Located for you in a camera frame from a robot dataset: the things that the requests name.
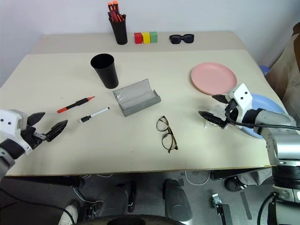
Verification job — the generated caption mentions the blue plate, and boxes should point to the blue plate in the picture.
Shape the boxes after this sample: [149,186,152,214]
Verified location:
[238,93,285,140]

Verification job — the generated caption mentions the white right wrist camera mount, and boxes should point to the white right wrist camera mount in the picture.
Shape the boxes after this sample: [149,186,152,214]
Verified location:
[228,83,254,123]

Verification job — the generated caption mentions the metal bracket on floor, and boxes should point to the metal bracket on floor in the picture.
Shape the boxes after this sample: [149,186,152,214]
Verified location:
[211,193,232,225]

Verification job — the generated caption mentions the grey open glasses case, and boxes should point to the grey open glasses case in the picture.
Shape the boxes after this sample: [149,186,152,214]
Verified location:
[112,79,162,117]

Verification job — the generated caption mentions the black table crossbar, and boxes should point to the black table crossbar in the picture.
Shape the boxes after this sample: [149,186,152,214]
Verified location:
[0,175,85,188]

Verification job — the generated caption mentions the black pen holder cup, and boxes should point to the black pen holder cup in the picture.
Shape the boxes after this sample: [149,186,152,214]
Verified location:
[108,11,128,45]

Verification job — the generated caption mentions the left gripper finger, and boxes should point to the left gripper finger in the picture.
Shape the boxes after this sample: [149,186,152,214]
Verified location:
[27,112,45,128]
[46,120,69,143]

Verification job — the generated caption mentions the tortoiseshell eyeglasses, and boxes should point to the tortoiseshell eyeglasses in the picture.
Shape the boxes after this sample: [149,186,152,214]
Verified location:
[156,115,179,154]

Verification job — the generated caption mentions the white floor cable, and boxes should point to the white floor cable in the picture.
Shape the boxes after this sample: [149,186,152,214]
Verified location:
[184,169,211,186]

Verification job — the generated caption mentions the pink plate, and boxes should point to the pink plate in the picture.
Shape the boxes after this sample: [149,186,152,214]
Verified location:
[190,62,238,96]

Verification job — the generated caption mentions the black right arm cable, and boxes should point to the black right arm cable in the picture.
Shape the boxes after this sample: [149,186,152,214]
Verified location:
[225,105,300,130]

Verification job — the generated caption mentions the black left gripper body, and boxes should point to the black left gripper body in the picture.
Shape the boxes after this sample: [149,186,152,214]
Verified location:
[20,125,51,150]

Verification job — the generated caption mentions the clear plastic wrapper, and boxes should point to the clear plastic wrapper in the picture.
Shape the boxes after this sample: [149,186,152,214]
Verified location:
[202,104,227,128]

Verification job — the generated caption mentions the empty black cup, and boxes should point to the empty black cup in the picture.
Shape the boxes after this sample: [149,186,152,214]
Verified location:
[90,53,119,90]

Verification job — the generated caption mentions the person in beige clothing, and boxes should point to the person in beige clothing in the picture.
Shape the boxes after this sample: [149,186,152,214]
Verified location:
[266,23,300,113]

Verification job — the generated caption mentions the white shoe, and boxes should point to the white shoe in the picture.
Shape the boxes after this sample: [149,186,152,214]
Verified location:
[58,202,80,225]

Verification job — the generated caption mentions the grey flat strip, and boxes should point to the grey flat strip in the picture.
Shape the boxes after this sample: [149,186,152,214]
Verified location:
[240,190,253,220]

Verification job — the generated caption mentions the white and black marker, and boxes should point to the white and black marker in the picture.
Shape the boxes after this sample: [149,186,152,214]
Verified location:
[79,106,111,123]

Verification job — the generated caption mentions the black sunglasses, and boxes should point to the black sunglasses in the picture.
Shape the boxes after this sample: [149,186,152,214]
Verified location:
[169,34,195,45]

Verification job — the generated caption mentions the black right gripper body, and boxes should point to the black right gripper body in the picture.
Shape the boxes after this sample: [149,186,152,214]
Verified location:
[221,98,239,129]

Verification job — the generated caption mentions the black floor cable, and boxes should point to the black floor cable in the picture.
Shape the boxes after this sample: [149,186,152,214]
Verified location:
[0,187,79,225]

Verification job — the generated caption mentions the red and black pen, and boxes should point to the red and black pen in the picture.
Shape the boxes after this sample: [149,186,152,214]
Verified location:
[57,96,96,114]

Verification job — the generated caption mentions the black torso cable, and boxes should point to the black torso cable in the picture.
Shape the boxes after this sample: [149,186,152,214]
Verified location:
[256,191,278,225]

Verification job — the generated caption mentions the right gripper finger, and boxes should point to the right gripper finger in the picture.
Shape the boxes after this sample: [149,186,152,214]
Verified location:
[211,93,229,104]
[198,111,227,128]

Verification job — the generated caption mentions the black shoe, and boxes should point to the black shoe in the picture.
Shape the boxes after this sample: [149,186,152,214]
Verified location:
[224,176,248,192]

